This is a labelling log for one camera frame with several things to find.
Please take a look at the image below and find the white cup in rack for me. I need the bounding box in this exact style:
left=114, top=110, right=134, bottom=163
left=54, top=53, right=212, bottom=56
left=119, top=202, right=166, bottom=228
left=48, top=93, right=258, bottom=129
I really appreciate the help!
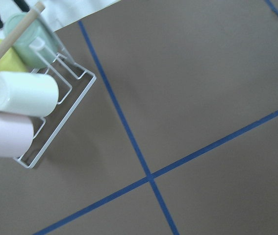
left=0, top=71, right=59, bottom=117

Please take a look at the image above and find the green cup in rack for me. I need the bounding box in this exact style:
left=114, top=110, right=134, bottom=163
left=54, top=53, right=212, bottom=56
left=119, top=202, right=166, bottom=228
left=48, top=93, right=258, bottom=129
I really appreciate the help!
left=13, top=19, right=58, bottom=69

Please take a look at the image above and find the pink cup in rack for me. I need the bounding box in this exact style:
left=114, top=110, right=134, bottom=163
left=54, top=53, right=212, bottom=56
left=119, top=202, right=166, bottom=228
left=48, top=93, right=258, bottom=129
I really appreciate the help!
left=0, top=113, right=34, bottom=158

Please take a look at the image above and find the yellow cup in rack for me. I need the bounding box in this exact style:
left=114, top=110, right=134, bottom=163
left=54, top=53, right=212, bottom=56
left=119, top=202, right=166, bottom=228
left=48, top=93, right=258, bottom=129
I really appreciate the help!
left=0, top=39, right=28, bottom=72

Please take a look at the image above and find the white wire cup rack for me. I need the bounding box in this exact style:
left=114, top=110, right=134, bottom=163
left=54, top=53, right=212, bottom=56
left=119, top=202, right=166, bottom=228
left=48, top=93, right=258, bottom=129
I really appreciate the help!
left=14, top=16, right=97, bottom=169

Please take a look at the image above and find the wooden rack handle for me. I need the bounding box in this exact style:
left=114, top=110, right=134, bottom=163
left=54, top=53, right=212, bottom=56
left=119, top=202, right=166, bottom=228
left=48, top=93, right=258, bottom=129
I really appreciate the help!
left=0, top=1, right=45, bottom=59

